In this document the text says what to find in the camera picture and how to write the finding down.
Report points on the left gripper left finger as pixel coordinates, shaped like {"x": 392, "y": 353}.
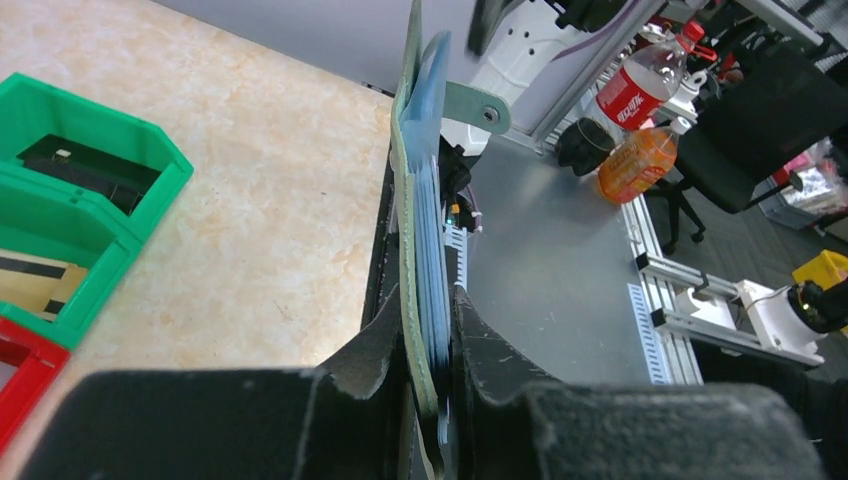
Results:
{"x": 338, "y": 420}

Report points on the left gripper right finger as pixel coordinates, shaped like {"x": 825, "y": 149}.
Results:
{"x": 514, "y": 421}

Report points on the grey-green card holder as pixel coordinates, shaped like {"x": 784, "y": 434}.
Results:
{"x": 423, "y": 99}

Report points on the white robot base outside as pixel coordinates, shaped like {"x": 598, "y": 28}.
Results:
{"x": 748, "y": 318}

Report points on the black card holder in bin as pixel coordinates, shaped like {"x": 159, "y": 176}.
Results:
{"x": 122, "y": 182}

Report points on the gold card in green bin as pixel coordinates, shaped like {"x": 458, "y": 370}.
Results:
{"x": 39, "y": 285}

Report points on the black round object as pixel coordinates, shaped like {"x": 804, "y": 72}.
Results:
{"x": 583, "y": 146}

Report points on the orange drink bottle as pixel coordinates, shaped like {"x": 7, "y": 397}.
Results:
{"x": 644, "y": 158}

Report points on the red plastic bin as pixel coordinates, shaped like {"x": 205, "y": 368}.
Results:
{"x": 37, "y": 362}

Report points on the middle green plastic bin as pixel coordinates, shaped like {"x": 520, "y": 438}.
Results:
{"x": 64, "y": 251}

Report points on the green plastic bin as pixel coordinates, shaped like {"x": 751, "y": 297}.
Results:
{"x": 31, "y": 109}
{"x": 64, "y": 251}

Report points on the yellow box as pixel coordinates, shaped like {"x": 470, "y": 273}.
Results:
{"x": 820, "y": 294}

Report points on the red label soda bottle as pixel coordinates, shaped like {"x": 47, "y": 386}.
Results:
{"x": 649, "y": 78}

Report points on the black office chair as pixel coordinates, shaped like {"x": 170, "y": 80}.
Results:
{"x": 781, "y": 108}

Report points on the right green plastic bin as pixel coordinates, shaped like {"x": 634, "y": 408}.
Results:
{"x": 31, "y": 109}

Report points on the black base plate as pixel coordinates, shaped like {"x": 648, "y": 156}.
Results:
{"x": 383, "y": 264}

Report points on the white toothed cable duct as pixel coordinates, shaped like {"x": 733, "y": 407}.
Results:
{"x": 457, "y": 256}

